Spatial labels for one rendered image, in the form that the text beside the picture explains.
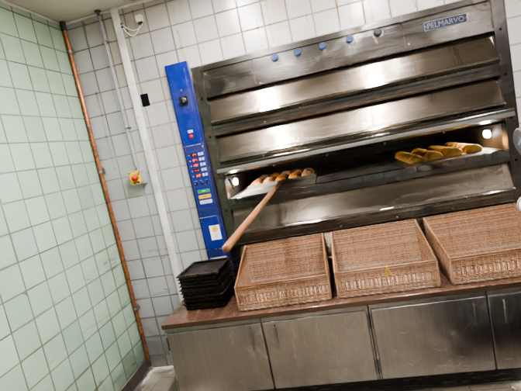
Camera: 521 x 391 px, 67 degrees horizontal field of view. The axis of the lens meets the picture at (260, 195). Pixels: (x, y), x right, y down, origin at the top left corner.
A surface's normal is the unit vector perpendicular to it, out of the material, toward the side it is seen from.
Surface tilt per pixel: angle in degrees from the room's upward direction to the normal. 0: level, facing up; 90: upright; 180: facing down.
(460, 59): 70
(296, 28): 90
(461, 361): 90
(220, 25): 90
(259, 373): 90
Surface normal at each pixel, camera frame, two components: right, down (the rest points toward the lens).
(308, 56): -0.16, 0.16
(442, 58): -0.21, -0.19
